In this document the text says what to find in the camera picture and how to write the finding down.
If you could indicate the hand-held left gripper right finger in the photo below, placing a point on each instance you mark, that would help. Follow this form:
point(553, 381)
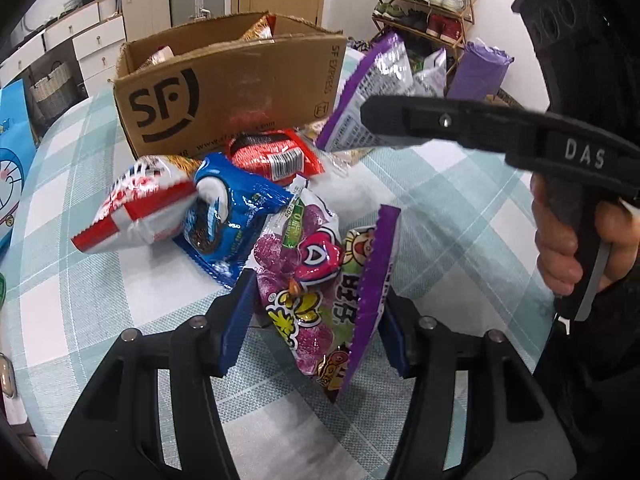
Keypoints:
point(392, 345)

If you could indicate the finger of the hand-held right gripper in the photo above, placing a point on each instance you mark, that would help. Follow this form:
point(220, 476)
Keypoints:
point(425, 122)

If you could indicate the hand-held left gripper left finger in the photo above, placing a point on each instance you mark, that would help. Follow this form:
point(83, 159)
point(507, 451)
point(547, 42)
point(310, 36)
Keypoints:
point(235, 325)

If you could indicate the purple white snack packet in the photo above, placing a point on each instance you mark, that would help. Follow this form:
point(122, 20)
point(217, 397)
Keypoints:
point(380, 75)

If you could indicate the purple grape gummy packet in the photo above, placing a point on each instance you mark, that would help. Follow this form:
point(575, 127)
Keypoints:
point(310, 270)

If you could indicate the blue cookie packet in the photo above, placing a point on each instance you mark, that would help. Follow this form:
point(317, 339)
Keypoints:
point(235, 210)

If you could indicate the red white snack packet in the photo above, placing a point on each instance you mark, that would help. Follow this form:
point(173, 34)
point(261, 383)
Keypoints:
point(140, 215)

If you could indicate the red noodle packet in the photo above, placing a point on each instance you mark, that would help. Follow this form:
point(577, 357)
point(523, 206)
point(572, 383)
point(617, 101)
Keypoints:
point(270, 155)

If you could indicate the brown stick snack packet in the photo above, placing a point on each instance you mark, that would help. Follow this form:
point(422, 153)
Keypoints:
point(260, 27)

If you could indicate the person's right forearm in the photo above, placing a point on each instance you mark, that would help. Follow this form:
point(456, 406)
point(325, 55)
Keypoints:
point(590, 385)

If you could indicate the person's right hand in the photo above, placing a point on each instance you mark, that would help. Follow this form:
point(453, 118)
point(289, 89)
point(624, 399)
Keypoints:
point(552, 250)

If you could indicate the purple wrapped roll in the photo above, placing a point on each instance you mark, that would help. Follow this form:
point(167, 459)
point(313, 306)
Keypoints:
point(475, 75)

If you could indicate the small brown cardboard box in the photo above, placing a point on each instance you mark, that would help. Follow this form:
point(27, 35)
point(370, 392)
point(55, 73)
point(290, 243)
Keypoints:
point(505, 98)

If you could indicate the wooden shoe rack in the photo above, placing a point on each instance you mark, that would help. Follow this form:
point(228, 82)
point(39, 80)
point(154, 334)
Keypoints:
point(470, 15)

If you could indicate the small clear case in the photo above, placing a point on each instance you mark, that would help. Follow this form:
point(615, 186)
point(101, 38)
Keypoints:
point(6, 375)

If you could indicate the blue cartoon tote bag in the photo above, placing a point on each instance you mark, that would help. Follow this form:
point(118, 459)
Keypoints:
point(12, 175)

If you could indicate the grey wicker basket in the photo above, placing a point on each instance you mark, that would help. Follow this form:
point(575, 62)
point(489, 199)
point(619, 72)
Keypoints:
point(55, 90)

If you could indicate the beige suitcase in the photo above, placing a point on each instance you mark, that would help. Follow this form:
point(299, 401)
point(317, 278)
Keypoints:
point(145, 10)

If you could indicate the white drawer dresser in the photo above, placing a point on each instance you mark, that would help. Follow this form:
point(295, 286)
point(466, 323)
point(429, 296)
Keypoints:
point(100, 45)

